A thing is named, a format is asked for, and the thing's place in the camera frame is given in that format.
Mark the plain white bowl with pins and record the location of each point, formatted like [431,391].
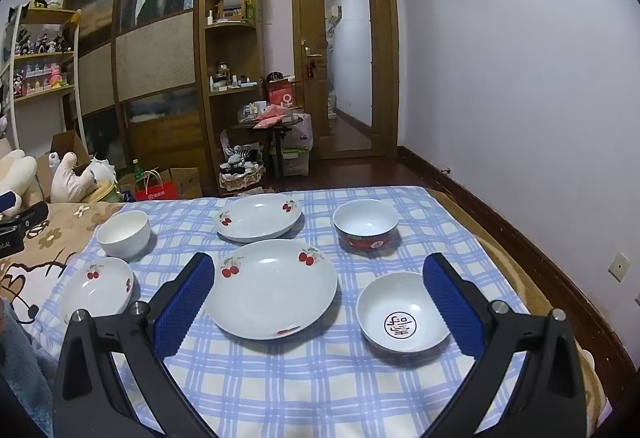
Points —
[122,235]

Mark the pink packet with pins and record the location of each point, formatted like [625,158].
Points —
[270,117]

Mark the wooden wardrobe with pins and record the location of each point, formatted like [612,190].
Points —
[150,58]

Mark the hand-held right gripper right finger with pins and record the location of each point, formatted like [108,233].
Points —
[452,308]

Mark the cream plush toy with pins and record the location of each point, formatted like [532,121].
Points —
[17,173]

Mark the row of figurines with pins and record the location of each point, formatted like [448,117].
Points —
[40,45]

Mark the white plush toy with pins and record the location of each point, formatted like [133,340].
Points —
[75,180]

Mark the blue plaid cloth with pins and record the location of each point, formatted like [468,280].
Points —
[310,383]

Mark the woven basket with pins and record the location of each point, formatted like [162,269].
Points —
[242,178]

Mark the wooden corner shelf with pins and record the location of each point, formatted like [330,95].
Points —
[232,33]

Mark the plastic storage box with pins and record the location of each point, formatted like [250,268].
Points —
[295,153]

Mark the white display shelf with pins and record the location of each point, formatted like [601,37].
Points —
[45,93]

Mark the grey fleece cloth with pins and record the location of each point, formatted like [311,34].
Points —
[25,378]

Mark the small cherry print plate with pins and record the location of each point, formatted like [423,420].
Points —
[97,288]

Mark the white cherry print plate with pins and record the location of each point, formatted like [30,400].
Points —
[257,217]
[272,290]

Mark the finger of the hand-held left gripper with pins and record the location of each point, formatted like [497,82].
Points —
[35,214]
[9,202]

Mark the small dark table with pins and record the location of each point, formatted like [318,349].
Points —
[280,128]

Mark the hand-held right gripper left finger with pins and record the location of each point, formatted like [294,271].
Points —
[184,305]

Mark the wooden door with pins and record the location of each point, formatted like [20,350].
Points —
[310,108]

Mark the red paper bag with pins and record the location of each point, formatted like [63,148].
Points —
[157,190]

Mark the red shopping bag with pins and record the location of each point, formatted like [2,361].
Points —
[281,94]

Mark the wall socket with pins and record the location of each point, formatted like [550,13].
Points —
[620,265]

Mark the green bottle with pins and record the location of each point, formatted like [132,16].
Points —
[136,170]

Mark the white bowl with round print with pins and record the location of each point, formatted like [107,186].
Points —
[400,308]

